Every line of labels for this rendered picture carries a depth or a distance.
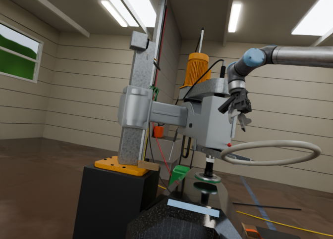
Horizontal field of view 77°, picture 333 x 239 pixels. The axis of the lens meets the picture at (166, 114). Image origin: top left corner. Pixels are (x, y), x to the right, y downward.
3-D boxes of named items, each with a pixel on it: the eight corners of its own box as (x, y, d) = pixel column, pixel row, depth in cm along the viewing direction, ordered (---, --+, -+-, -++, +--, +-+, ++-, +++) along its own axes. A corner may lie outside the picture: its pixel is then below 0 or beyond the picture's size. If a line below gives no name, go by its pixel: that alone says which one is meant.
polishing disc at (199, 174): (218, 176, 187) (218, 174, 187) (222, 182, 166) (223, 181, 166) (194, 172, 189) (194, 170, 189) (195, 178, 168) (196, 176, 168)
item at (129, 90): (109, 124, 206) (116, 83, 207) (123, 124, 240) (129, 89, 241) (142, 130, 198) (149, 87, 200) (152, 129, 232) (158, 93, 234)
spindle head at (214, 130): (189, 144, 201) (195, 98, 203) (210, 147, 206) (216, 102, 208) (204, 151, 166) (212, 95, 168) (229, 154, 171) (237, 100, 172)
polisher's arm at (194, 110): (175, 141, 250) (181, 101, 251) (193, 144, 255) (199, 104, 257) (198, 153, 178) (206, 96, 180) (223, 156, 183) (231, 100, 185)
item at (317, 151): (205, 161, 130) (205, 156, 131) (272, 168, 141) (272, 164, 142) (257, 140, 87) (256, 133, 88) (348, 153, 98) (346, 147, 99)
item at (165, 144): (141, 176, 456) (148, 137, 459) (157, 166, 583) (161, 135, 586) (169, 182, 443) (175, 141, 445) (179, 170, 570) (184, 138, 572)
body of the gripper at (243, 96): (245, 108, 101) (243, 86, 106) (229, 112, 107) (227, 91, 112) (252, 113, 106) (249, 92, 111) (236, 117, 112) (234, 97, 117)
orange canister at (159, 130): (151, 137, 486) (153, 123, 487) (156, 136, 535) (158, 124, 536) (160, 139, 482) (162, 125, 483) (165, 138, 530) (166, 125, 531)
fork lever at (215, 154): (191, 149, 199) (191, 143, 199) (209, 151, 203) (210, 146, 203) (228, 164, 132) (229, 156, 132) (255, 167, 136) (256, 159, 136)
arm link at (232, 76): (232, 58, 113) (223, 69, 122) (234, 77, 108) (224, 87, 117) (248, 62, 115) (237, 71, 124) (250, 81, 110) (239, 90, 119)
